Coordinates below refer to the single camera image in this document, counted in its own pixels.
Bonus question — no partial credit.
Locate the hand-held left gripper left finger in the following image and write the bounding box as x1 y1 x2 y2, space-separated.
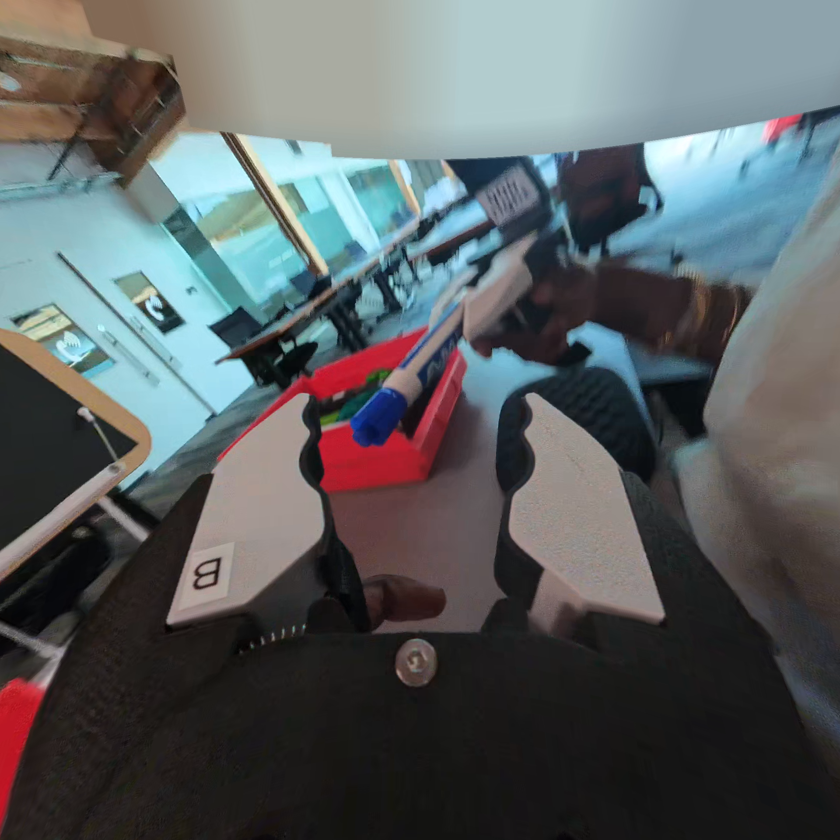
166 392 371 634

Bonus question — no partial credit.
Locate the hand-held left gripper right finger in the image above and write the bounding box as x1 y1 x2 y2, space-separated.
495 392 665 641

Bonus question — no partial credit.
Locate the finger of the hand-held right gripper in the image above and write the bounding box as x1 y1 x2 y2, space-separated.
461 235 538 343

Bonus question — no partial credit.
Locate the blue marker pen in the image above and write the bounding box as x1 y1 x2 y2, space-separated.
350 298 471 448

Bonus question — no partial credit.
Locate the person's right hand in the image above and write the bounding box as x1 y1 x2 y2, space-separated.
472 259 601 367

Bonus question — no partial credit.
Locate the person's left hand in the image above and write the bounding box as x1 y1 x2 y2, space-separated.
363 575 448 626

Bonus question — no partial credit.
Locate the dark red office chair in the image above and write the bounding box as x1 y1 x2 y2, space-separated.
556 146 664 257

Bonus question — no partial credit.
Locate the large red plastic bin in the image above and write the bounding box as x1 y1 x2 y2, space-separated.
217 327 469 494

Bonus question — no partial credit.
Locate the green toy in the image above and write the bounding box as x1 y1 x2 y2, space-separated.
320 369 395 427

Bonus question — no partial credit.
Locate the black office chair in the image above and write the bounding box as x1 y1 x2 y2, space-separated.
209 305 319 389

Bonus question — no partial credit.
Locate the long wooden table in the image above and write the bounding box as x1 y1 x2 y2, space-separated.
215 217 424 388

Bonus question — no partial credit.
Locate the white door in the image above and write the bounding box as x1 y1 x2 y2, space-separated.
56 251 219 417

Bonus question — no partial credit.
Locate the wooden framed black board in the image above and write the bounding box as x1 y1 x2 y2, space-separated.
0 327 153 581

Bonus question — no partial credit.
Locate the gold bracelet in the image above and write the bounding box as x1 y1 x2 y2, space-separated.
663 266 719 357

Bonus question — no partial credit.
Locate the dark wall sign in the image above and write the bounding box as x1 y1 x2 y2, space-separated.
113 271 186 336

